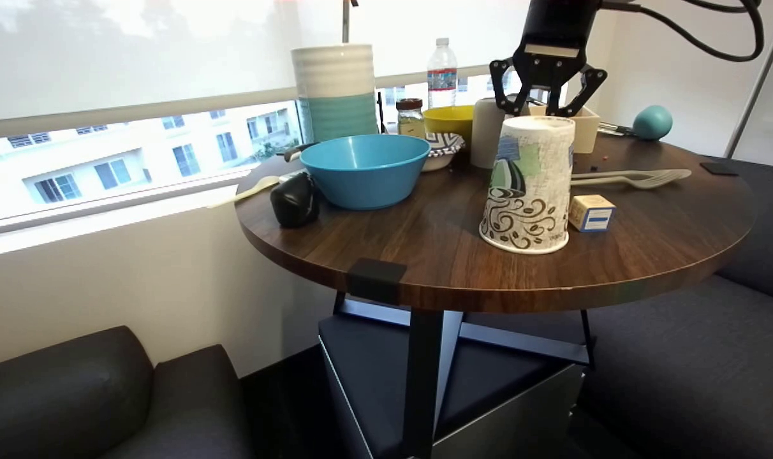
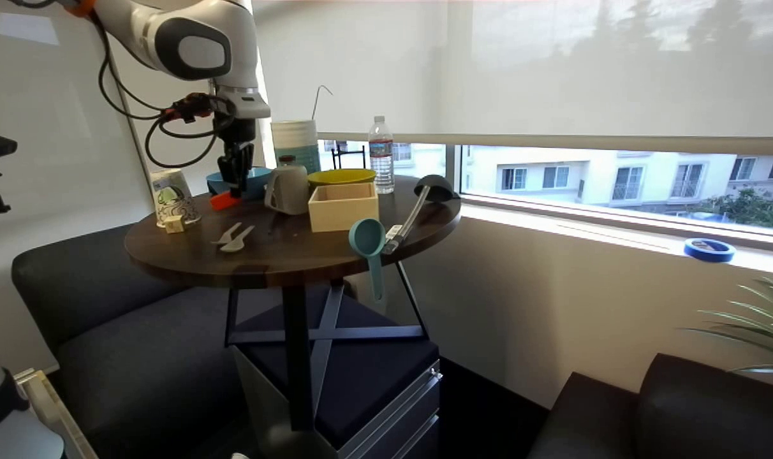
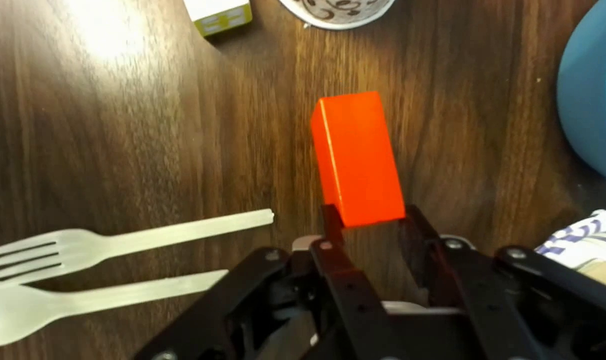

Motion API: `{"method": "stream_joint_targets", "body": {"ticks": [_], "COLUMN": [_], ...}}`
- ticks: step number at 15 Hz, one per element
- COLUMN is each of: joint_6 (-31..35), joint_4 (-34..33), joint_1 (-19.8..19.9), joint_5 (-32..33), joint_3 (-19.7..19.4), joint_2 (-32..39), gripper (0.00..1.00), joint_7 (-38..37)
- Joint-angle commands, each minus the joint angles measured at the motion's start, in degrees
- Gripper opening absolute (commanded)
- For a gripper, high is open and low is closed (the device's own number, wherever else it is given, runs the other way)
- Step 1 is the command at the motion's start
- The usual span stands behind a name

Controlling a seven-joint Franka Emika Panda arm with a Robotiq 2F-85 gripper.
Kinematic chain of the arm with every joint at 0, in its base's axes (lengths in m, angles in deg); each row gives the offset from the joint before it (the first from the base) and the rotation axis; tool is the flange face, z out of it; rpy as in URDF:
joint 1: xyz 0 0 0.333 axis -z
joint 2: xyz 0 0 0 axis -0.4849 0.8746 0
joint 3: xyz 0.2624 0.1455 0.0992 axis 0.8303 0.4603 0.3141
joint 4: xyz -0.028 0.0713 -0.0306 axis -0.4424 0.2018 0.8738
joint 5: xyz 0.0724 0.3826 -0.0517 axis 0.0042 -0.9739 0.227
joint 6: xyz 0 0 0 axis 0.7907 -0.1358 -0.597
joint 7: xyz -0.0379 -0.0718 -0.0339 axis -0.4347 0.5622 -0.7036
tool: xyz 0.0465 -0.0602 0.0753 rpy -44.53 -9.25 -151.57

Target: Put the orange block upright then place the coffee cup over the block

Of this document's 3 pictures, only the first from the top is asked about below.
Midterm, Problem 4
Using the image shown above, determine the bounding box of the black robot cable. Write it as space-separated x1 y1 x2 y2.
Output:
601 0 765 63

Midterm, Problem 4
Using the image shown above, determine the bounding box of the white and teal ribbed canister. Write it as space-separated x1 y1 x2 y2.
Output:
290 43 378 139

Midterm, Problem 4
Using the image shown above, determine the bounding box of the patterned small dish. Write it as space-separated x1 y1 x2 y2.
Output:
424 133 465 171

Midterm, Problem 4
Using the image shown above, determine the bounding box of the small white cube block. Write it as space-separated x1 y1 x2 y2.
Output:
568 194 615 232

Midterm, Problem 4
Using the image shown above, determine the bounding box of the yellow bowl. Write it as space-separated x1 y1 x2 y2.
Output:
424 103 473 139

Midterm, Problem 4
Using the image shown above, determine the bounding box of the patterned paper coffee cup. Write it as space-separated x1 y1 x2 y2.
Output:
480 114 575 254

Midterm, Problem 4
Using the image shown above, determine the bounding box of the teal ball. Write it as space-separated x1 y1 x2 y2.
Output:
632 103 673 142

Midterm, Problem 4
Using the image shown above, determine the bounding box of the black tape patch front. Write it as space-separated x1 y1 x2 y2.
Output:
348 260 406 303

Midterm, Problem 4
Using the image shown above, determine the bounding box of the white cylindrical container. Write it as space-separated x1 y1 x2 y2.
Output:
470 97 505 167

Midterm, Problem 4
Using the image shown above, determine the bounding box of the white square box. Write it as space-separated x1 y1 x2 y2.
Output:
572 106 599 153

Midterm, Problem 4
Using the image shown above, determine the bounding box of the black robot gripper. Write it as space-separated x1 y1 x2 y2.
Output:
487 0 610 117

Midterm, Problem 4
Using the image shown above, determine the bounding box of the clear plastic water bottle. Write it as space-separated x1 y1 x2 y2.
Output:
425 37 459 106

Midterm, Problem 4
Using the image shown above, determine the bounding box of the small glass jar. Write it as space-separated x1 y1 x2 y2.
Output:
396 97 425 138

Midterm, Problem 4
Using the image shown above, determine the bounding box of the dark grey sofa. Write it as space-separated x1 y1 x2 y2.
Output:
581 161 773 459

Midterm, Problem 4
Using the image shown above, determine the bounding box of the round wooden table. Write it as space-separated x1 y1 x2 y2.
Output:
238 138 753 455

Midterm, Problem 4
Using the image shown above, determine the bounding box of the blue plastic bowl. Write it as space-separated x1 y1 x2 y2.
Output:
302 134 428 212

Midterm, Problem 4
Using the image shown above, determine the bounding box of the black tape patch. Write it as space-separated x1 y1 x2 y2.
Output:
348 260 406 303
698 162 739 176

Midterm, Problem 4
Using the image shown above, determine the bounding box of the black computer mouse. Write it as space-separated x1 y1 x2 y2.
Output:
271 173 318 227

